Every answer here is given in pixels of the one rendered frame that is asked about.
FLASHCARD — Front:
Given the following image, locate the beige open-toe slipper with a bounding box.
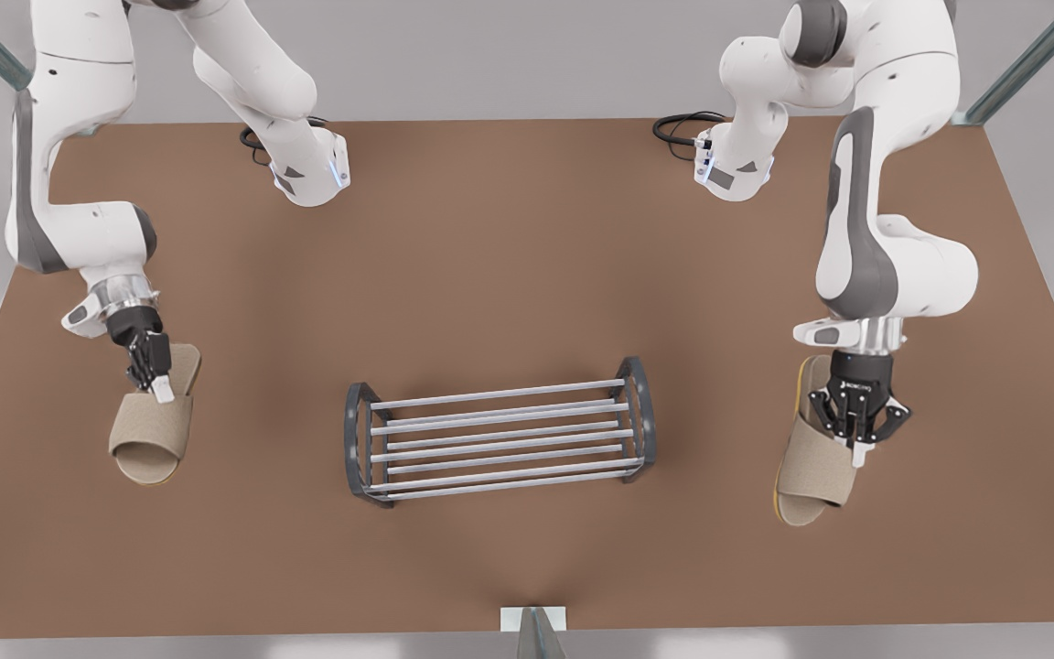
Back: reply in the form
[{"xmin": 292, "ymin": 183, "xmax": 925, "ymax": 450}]
[
  {"xmin": 108, "ymin": 343, "xmax": 203, "ymax": 486},
  {"xmin": 772, "ymin": 354, "xmax": 858, "ymax": 527}
]

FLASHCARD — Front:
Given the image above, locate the grey metal shoe rack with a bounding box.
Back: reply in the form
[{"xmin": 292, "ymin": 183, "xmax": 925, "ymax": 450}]
[{"xmin": 342, "ymin": 355, "xmax": 658, "ymax": 510}]

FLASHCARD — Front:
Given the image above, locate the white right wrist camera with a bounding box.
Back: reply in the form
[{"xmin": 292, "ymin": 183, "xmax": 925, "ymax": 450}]
[{"xmin": 60, "ymin": 292, "xmax": 109, "ymax": 339}]

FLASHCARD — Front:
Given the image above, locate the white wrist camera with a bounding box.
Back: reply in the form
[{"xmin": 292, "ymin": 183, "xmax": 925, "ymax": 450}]
[
  {"xmin": 60, "ymin": 292, "xmax": 109, "ymax": 339},
  {"xmin": 792, "ymin": 317, "xmax": 859, "ymax": 348}
]

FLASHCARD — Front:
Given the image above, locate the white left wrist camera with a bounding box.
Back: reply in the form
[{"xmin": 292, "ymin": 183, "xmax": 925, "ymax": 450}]
[{"xmin": 792, "ymin": 317, "xmax": 859, "ymax": 348}]

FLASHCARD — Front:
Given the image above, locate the black cable loop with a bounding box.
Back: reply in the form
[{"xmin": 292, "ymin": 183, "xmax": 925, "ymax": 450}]
[
  {"xmin": 239, "ymin": 115, "xmax": 332, "ymax": 167},
  {"xmin": 652, "ymin": 111, "xmax": 731, "ymax": 163}
]

